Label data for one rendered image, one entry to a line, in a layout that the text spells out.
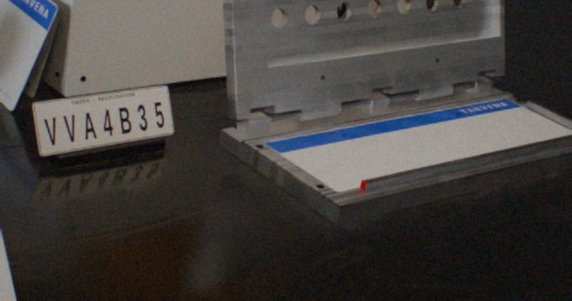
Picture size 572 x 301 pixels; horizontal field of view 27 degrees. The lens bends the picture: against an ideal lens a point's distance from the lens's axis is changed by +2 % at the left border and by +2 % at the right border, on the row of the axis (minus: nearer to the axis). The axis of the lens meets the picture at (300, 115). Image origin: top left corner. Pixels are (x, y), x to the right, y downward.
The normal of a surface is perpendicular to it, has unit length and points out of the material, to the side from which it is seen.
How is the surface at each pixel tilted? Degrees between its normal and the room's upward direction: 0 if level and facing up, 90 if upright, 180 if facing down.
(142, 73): 90
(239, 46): 74
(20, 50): 69
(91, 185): 0
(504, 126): 0
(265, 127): 90
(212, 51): 90
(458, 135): 0
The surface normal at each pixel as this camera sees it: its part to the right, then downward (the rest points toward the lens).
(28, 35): -0.71, -0.23
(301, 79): 0.63, 0.11
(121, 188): 0.15, -0.92
